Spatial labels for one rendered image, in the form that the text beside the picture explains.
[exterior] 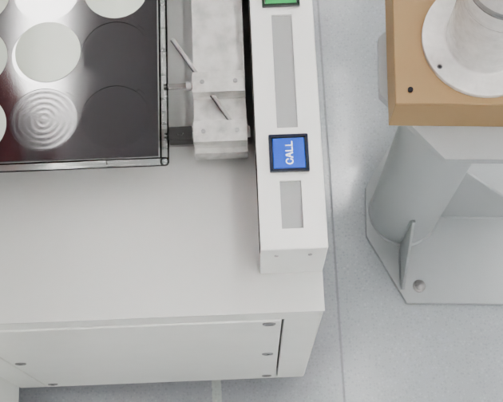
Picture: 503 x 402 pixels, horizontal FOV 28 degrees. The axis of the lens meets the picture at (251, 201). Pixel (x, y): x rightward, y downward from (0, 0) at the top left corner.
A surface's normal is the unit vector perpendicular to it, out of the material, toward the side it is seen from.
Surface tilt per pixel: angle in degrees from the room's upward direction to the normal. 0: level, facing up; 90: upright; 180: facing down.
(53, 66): 1
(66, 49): 1
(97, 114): 0
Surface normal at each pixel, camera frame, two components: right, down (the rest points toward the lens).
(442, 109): -0.01, 0.95
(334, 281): -0.01, -0.30
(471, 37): -0.66, 0.72
